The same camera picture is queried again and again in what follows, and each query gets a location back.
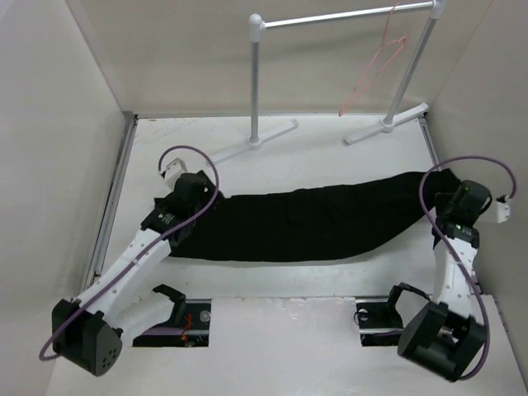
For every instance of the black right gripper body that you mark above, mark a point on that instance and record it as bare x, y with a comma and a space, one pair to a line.
442, 204

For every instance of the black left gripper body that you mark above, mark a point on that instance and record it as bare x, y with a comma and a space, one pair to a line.
206, 198

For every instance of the black trousers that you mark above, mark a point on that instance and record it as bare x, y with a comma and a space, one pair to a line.
316, 224

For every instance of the pink wire hanger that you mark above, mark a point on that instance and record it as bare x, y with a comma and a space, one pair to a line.
388, 50

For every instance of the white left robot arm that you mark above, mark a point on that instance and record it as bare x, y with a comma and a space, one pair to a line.
91, 329

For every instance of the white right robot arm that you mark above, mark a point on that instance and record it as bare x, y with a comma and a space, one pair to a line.
444, 336

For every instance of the white metal clothes rack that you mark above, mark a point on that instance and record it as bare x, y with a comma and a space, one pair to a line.
393, 118

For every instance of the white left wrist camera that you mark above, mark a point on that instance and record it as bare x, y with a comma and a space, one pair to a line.
173, 171

